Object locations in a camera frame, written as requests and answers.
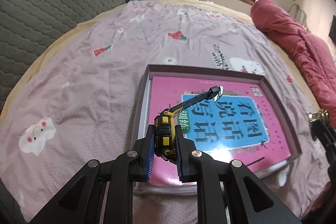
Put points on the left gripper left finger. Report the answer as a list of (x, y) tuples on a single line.
[(102, 192)]

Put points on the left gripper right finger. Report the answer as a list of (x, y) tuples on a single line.
[(227, 192)]

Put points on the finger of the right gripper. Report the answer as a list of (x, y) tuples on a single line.
[(324, 132)]

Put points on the yellow black wristwatch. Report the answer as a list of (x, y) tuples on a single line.
[(216, 124)]

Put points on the brass metal fitting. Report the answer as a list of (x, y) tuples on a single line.
[(321, 115)]

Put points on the pink blue book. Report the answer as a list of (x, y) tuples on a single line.
[(223, 134)]

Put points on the pink patterned bed sheet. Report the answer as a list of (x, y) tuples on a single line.
[(79, 106)]

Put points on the red quilted comforter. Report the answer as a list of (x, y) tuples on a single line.
[(310, 53)]

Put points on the black wall television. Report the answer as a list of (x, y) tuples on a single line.
[(332, 31)]

